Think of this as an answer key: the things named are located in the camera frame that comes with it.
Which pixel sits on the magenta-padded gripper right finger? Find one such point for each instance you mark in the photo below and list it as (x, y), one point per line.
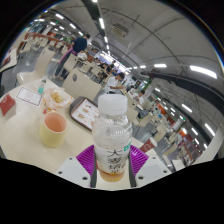
(139, 160)

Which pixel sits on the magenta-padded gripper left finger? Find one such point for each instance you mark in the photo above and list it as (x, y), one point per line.
(85, 160)

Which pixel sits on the clear tea bottle white cap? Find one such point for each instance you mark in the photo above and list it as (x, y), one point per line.
(111, 133)

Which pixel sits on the yellow cup pink inside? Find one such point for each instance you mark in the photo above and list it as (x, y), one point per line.
(50, 136)

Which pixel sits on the printed paper tray liner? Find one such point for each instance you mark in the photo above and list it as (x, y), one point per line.
(85, 113)

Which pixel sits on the person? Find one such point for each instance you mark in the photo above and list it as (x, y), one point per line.
(112, 85)
(79, 45)
(140, 97)

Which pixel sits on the red sauce sachet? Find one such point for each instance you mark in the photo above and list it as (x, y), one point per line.
(45, 111)

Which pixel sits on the crumpled food wrapper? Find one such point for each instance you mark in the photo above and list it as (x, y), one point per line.
(56, 97)

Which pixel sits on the beige chairs group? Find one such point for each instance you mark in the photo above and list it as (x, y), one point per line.
(81, 85)

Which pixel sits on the white paper sheet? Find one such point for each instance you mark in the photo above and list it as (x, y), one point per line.
(28, 96)

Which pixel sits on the small red packet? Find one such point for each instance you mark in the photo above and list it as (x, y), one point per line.
(6, 104)

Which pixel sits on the ceiling lights group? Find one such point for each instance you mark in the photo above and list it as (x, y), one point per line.
(203, 71)

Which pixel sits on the ceiling air conditioner unit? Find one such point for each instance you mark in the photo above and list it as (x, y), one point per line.
(120, 30)

